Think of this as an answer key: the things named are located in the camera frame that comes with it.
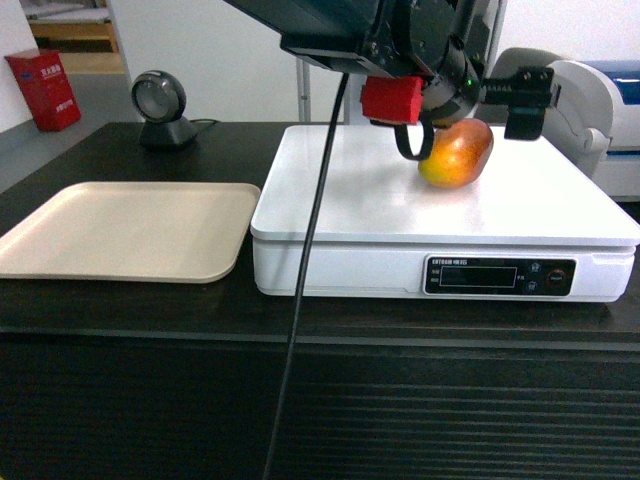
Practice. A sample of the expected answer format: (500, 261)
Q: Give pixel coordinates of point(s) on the red fire extinguisher box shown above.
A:
(45, 87)

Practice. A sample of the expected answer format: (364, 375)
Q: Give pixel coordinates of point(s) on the beige plastic tray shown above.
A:
(167, 232)

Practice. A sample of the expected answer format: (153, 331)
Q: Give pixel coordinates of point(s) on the black checkout counter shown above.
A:
(139, 380)

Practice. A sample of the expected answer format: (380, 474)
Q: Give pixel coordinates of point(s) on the white blue label printer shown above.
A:
(595, 122)

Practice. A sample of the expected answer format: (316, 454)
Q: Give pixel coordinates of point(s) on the white checkout scale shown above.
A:
(531, 227)

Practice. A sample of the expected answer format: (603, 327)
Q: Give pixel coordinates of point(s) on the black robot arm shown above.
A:
(446, 43)

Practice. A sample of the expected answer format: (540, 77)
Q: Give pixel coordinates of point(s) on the black round barcode scanner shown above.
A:
(160, 99)

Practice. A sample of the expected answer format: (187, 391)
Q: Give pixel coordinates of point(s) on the dark red mango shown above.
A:
(459, 154)

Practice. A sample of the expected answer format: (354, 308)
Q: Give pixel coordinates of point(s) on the red wrist camera block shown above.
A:
(395, 101)

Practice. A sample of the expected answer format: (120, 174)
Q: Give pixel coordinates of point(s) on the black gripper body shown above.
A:
(460, 83)

